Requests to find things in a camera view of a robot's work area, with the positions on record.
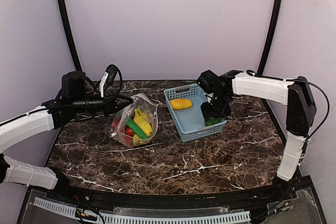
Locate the green cucumber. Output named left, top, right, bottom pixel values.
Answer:
left=127, top=118, right=147, bottom=139

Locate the orange mango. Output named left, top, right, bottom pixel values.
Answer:
left=170, top=99, right=193, bottom=110

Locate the clear zip top bag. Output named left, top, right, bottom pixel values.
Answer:
left=110, top=93, right=159, bottom=148

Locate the yellow corn cob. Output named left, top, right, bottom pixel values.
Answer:
left=133, top=109, right=152, bottom=137

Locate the light blue plastic basket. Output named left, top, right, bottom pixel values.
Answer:
left=164, top=84, right=227, bottom=142

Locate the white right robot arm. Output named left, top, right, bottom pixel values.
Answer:
left=197, top=70, right=318, bottom=182

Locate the green bell pepper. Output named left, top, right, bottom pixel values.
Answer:
left=205, top=117, right=221, bottom=126

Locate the yellow banana bunch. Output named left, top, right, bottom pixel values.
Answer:
left=132, top=108, right=153, bottom=146

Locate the red lychee bunch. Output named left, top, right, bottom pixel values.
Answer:
left=111, top=115, right=134, bottom=142

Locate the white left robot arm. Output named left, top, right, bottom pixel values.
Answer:
left=1, top=66, right=133, bottom=190

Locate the black front table rail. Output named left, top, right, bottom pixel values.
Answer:
left=47, top=186, right=280, bottom=210

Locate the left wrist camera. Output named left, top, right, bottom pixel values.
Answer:
left=95, top=64, right=123, bottom=98

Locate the grey slotted cable duct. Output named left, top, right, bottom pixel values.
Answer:
left=33, top=197, right=251, bottom=224

